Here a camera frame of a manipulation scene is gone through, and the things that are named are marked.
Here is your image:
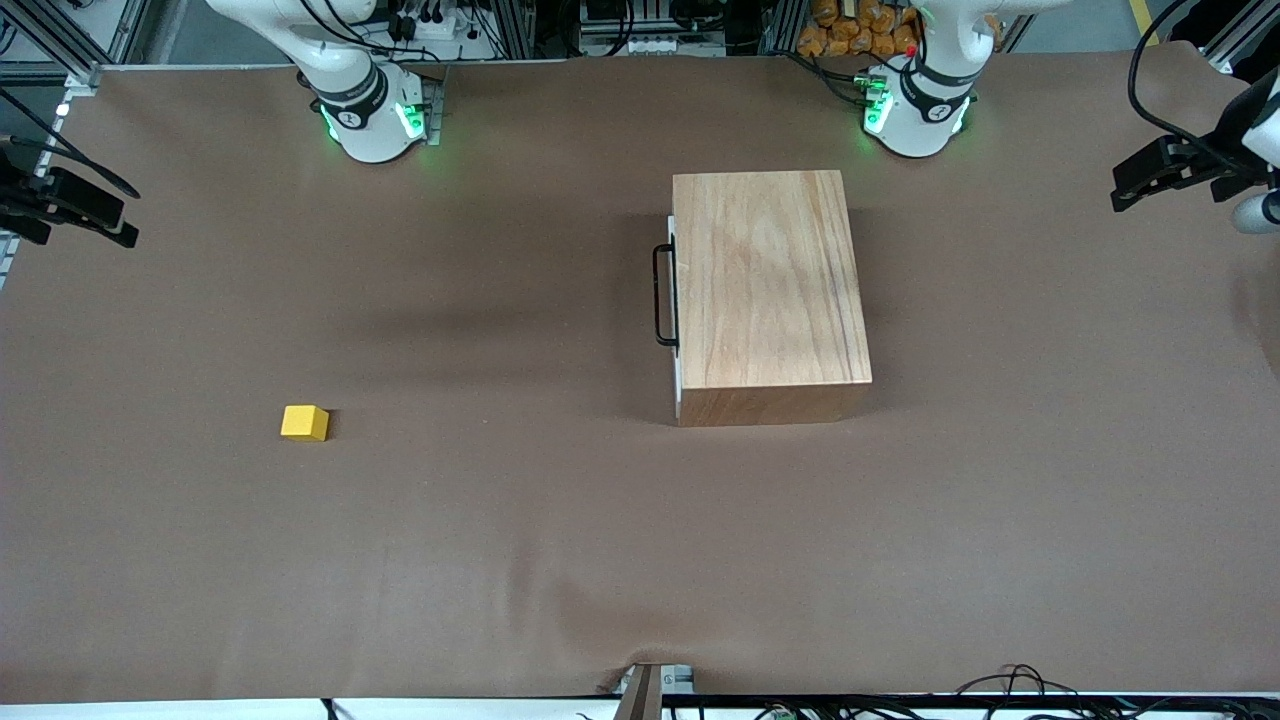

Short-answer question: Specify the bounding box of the yellow wooden block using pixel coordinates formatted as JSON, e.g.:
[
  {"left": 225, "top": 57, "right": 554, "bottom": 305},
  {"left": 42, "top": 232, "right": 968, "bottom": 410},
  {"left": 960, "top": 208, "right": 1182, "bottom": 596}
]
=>
[{"left": 280, "top": 405, "right": 330, "bottom": 442}]

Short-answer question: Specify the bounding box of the white-front drawer with black handle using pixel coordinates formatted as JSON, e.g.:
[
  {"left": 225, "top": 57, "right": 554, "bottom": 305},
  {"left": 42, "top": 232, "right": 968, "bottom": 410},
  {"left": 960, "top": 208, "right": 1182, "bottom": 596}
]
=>
[{"left": 653, "top": 213, "right": 685, "bottom": 423}]

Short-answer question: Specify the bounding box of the wooden drawer cabinet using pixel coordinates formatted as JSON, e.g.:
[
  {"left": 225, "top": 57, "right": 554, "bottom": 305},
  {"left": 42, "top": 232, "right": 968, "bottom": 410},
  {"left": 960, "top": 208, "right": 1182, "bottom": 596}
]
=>
[{"left": 672, "top": 170, "right": 873, "bottom": 428}]

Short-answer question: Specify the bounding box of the bag of orange objects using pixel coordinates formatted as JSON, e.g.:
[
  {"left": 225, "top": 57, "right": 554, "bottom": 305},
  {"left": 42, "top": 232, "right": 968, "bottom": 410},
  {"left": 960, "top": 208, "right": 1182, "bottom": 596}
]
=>
[{"left": 797, "top": 0, "right": 923, "bottom": 59}]

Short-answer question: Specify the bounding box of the white power strip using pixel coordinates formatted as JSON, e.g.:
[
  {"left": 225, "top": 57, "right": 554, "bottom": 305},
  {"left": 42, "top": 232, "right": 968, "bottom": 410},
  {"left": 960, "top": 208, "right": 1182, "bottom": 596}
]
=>
[{"left": 392, "top": 8, "right": 473, "bottom": 43}]

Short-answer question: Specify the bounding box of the brown table cloth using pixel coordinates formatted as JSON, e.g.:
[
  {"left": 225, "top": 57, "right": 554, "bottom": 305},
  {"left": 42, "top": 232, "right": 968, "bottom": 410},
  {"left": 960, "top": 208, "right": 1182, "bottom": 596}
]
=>
[{"left": 0, "top": 45, "right": 1280, "bottom": 703}]

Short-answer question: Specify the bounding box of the aluminium frame profile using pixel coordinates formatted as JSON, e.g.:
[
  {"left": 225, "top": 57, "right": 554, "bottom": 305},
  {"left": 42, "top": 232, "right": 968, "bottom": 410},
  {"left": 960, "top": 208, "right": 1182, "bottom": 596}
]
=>
[
  {"left": 1198, "top": 18, "right": 1280, "bottom": 73},
  {"left": 0, "top": 0, "right": 103, "bottom": 89}
]

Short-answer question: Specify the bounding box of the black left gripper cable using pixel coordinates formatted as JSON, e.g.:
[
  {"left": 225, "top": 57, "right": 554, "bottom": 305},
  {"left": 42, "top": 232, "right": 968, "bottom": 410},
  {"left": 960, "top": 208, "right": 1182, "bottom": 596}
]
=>
[{"left": 1127, "top": 0, "right": 1280, "bottom": 169}]

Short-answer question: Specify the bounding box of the black cable bundle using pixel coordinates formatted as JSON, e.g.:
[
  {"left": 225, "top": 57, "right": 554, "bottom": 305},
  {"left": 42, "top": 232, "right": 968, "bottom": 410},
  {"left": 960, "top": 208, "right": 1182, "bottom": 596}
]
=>
[{"left": 660, "top": 664, "right": 1280, "bottom": 720}]

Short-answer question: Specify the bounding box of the metal table edge bracket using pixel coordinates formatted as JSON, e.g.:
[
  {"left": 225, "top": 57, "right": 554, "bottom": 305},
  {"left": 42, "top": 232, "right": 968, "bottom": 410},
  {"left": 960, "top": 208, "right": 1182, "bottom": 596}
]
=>
[{"left": 612, "top": 663, "right": 697, "bottom": 720}]

